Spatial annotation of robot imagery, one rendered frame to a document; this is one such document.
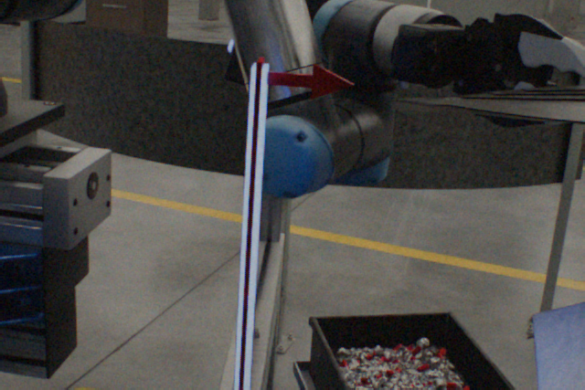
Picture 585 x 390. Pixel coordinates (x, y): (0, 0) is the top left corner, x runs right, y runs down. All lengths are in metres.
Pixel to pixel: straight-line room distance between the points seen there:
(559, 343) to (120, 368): 1.98
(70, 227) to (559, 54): 0.58
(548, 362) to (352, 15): 0.39
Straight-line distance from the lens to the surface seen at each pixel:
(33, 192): 0.96
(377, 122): 0.82
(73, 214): 0.96
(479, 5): 6.61
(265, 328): 0.89
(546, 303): 2.92
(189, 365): 2.50
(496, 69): 0.68
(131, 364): 2.50
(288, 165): 0.70
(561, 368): 0.62
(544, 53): 0.66
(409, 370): 0.85
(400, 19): 0.77
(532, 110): 0.48
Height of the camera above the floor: 1.27
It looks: 17 degrees down
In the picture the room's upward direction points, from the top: 4 degrees clockwise
